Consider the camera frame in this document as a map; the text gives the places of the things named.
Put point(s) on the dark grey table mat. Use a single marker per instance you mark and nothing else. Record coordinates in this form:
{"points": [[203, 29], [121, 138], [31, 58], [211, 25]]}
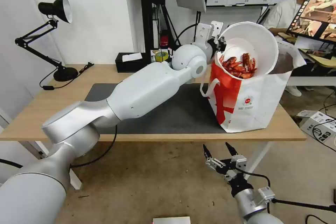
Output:
{"points": [[178, 113]]}

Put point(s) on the black tissue box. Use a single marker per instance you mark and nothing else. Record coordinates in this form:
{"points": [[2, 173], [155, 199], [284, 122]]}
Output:
{"points": [[131, 66]]}

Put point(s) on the red crayfish shells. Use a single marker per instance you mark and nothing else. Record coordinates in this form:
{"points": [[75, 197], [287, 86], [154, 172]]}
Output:
{"points": [[240, 66]]}

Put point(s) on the printed cardboard box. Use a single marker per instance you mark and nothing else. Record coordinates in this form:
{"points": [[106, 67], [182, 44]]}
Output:
{"points": [[315, 127]]}

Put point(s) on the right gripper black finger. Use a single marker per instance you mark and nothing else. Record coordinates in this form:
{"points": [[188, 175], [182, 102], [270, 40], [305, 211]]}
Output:
{"points": [[210, 158], [231, 151]]}

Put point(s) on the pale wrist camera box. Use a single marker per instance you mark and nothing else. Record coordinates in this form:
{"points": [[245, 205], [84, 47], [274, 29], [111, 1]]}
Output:
{"points": [[240, 161]]}

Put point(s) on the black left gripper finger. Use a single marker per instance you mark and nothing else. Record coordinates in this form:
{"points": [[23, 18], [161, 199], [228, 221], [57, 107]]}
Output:
{"points": [[223, 44]]}

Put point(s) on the black stand column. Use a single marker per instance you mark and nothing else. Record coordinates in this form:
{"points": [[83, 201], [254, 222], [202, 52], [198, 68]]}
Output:
{"points": [[147, 11]]}

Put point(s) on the yellow green tape roll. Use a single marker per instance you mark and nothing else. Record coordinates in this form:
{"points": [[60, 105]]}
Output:
{"points": [[158, 57]]}

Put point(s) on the black desk lamp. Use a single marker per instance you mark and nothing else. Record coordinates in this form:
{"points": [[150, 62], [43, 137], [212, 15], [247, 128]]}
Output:
{"points": [[65, 73]]}

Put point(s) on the person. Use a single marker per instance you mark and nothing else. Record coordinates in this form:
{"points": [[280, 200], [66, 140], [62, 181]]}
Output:
{"points": [[284, 11]]}

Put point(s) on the white paper bowl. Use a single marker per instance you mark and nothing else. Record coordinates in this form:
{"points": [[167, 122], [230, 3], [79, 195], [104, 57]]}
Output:
{"points": [[262, 40]]}

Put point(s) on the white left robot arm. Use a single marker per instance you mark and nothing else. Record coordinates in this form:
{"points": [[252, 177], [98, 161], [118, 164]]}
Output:
{"points": [[147, 87]]}

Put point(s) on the red black battery pack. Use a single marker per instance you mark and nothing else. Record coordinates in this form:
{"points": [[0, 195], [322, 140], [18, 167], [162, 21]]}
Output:
{"points": [[164, 40]]}

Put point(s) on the white robot front shell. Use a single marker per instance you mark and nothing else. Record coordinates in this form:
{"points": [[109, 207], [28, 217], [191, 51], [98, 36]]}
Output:
{"points": [[172, 220]]}

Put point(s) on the white red takeout bag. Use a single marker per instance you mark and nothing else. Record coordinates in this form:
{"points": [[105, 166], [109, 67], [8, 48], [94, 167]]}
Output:
{"points": [[257, 103]]}

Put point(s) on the computer monitor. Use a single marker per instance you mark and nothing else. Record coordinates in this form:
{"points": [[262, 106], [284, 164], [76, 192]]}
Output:
{"points": [[317, 11]]}

